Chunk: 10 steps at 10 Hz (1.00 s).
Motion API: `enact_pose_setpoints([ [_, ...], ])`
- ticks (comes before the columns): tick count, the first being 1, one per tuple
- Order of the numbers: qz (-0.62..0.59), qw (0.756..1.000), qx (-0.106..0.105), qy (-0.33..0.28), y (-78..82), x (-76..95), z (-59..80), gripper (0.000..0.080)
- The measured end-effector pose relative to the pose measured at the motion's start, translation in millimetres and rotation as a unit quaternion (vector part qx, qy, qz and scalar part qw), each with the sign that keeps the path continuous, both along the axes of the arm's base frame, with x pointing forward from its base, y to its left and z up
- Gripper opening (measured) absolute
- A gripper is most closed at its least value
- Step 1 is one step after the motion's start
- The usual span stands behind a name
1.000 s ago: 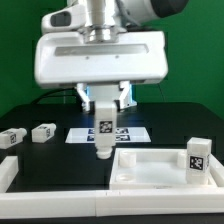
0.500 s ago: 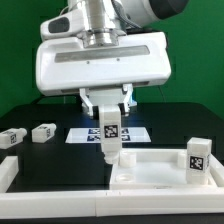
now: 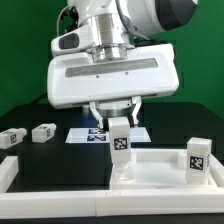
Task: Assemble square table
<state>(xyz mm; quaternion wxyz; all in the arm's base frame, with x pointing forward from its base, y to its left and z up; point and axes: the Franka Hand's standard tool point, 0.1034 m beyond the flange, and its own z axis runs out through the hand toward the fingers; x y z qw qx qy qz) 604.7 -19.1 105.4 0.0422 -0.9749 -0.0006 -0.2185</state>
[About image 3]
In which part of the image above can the white right obstacle bar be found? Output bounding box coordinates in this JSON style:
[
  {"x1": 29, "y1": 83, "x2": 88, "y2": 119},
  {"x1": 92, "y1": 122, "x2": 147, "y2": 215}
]
[{"x1": 210, "y1": 156, "x2": 224, "y2": 187}]

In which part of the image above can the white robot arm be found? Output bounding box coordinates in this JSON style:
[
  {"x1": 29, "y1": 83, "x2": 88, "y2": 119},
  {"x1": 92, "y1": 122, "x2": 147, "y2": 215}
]
[{"x1": 47, "y1": 0, "x2": 199, "y2": 128}]

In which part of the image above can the white square table top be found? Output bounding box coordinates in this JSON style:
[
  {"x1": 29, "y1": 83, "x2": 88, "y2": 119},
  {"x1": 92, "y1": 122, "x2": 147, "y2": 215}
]
[{"x1": 110, "y1": 149, "x2": 224, "y2": 190}]

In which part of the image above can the white front obstacle bar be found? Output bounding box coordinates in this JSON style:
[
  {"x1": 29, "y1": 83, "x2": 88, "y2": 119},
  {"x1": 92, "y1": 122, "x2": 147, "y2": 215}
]
[{"x1": 0, "y1": 188, "x2": 224, "y2": 219}]

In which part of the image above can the grey cable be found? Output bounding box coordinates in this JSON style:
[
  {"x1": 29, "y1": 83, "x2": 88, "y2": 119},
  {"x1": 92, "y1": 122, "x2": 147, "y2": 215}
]
[{"x1": 56, "y1": 4, "x2": 74, "y2": 31}]

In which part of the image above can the white obstacle bar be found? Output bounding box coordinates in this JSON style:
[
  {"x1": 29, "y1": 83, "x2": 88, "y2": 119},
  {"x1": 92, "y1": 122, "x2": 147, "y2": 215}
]
[
  {"x1": 0, "y1": 188, "x2": 224, "y2": 219},
  {"x1": 210, "y1": 156, "x2": 224, "y2": 187},
  {"x1": 0, "y1": 156, "x2": 19, "y2": 193}
]

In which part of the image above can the black cable on table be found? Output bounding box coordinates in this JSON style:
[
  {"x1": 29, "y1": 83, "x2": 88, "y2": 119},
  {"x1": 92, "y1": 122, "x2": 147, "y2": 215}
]
[{"x1": 30, "y1": 93, "x2": 49, "y2": 105}]

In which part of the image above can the white sheet with fiducial markers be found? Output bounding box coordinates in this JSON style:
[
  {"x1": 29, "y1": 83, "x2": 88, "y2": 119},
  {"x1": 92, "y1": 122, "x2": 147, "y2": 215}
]
[{"x1": 66, "y1": 127, "x2": 151, "y2": 144}]

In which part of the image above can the white left obstacle bar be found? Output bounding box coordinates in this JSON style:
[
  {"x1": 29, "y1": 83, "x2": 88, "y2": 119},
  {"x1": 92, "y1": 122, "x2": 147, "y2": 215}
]
[{"x1": 0, "y1": 156, "x2": 19, "y2": 193}]

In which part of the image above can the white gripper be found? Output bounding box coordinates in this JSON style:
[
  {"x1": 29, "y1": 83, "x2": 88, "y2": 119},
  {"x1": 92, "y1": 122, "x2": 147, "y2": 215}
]
[{"x1": 46, "y1": 42, "x2": 180, "y2": 132}]

